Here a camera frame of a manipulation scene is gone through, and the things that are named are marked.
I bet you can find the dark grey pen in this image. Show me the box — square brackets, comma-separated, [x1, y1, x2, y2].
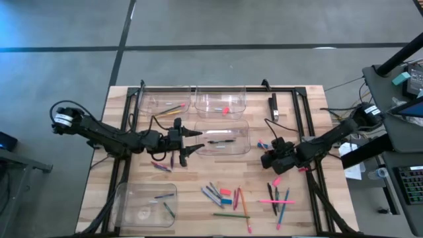
[205, 181, 223, 199]

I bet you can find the grey-blue pen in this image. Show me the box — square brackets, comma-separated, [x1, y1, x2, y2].
[200, 187, 225, 209]

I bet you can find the black monitor pole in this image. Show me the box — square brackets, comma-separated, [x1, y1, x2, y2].
[375, 31, 423, 77]

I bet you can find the clear plastic bin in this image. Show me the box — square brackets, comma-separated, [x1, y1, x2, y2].
[194, 86, 247, 120]
[111, 182, 178, 228]
[137, 86, 192, 120]
[194, 119, 251, 156]

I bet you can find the computer monitor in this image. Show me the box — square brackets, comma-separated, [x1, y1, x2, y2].
[389, 95, 423, 119]

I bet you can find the yellow pencil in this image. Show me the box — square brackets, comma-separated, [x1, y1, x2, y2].
[154, 110, 183, 118]

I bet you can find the grey metal workbench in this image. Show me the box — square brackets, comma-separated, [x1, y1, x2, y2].
[0, 147, 54, 238]

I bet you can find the green crayon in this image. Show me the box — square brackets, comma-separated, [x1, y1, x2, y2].
[163, 202, 176, 219]

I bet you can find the orange pencil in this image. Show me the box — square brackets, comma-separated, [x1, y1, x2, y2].
[238, 186, 252, 234]

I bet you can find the black aluminium frame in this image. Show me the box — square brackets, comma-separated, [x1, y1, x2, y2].
[77, 79, 403, 238]

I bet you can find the dark pencil with red end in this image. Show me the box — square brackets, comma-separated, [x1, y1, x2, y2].
[155, 103, 186, 117]

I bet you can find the black stapler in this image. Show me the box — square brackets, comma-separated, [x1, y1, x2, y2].
[268, 93, 280, 122]

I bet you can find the green pencil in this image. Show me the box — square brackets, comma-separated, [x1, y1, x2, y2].
[213, 213, 251, 219]

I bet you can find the clear water bottle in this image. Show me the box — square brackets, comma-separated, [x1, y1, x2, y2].
[367, 167, 389, 180]

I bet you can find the black keyboard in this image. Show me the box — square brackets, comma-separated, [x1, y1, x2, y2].
[395, 165, 423, 206]

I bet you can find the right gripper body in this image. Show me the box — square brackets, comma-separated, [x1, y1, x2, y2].
[260, 137, 298, 175]

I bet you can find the grey desk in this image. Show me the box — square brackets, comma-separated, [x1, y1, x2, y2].
[362, 64, 423, 238]

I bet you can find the black device with label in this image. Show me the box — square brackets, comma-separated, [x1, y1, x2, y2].
[405, 63, 423, 99]

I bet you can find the teal box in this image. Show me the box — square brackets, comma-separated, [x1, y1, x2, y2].
[391, 71, 412, 87]

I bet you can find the white paper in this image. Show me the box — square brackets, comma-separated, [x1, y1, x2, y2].
[338, 141, 367, 181]

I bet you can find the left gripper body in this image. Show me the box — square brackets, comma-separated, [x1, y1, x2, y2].
[160, 117, 188, 168]

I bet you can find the black computer tower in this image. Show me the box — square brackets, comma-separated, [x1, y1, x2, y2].
[0, 131, 19, 153]

